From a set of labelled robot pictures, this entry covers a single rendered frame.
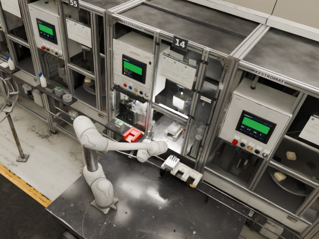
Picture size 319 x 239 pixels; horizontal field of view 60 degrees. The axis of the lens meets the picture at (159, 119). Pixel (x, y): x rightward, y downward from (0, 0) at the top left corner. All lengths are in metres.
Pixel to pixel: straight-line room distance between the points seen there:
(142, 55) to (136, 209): 1.34
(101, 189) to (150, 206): 0.50
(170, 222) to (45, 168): 1.91
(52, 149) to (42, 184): 0.55
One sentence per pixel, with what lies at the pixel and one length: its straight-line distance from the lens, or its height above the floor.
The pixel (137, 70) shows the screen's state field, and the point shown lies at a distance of 2.41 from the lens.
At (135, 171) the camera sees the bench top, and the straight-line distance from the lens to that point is 2.83.
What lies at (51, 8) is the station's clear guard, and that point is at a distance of 2.99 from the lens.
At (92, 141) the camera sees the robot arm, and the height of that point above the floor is 1.51.
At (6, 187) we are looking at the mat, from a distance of 3.79.
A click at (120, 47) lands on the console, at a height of 1.78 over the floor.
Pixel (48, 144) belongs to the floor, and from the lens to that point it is 4.11.
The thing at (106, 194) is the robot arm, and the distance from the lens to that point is 2.43.
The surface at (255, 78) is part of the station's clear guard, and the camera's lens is 2.02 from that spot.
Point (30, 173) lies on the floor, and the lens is 3.84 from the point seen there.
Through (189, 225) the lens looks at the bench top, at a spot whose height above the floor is 0.68.
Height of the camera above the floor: 2.93
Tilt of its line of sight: 42 degrees down
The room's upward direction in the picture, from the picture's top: 8 degrees clockwise
